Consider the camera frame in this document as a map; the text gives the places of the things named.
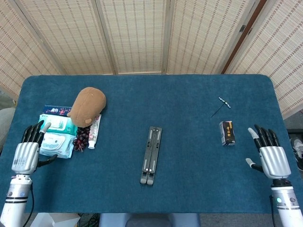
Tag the white wet wipes pack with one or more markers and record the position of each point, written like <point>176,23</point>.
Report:
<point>56,144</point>

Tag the brown capybara plush toy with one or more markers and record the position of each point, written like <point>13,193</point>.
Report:
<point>87,104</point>

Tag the dark blue tissue box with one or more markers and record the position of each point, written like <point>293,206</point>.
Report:
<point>54,110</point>

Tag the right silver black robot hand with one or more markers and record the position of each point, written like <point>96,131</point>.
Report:
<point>274,160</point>

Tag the blue felt table cover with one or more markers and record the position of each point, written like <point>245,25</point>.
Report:
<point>165,94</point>

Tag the red grape bunch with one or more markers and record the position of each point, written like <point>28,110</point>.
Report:
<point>81,137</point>

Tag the blue grey robot torso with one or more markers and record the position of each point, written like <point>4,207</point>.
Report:
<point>149,221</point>

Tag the white sneaker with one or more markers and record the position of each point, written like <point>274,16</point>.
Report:
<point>297,146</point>

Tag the bamboo folding screen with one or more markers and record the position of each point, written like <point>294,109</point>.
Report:
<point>139,35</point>

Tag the white cardboard box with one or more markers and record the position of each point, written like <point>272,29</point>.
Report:
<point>54,220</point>

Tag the small black carton box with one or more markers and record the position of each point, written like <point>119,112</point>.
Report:
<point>227,133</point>

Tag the floral toothpaste tube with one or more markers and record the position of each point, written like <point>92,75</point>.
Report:
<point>93,134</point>

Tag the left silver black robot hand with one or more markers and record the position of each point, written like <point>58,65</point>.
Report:
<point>26,156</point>

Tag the black folding laptop stand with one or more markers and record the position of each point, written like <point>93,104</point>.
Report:
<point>151,153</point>

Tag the black metal screen hinge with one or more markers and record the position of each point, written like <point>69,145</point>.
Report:
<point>242,28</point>
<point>250,32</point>

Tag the teal wet wipes pack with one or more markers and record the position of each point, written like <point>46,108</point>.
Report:
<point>64,125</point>

